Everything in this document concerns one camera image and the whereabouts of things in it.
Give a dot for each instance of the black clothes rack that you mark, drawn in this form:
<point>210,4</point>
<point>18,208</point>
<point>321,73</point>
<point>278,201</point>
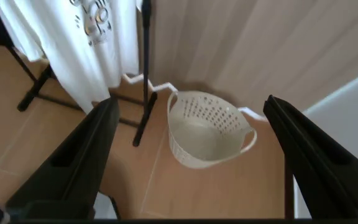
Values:
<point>146,46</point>

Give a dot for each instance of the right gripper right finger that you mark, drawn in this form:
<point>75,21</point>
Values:
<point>331,174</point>

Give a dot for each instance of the white garment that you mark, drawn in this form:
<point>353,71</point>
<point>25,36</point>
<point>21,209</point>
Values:
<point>73,46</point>

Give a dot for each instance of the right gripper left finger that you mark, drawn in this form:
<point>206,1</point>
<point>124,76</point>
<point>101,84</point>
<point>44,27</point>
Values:
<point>70,174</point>

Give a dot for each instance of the white laundry basket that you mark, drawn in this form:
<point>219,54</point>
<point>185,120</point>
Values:
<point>204,146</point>

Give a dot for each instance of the beige curtain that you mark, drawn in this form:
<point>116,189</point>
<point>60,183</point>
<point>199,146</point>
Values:
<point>259,46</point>

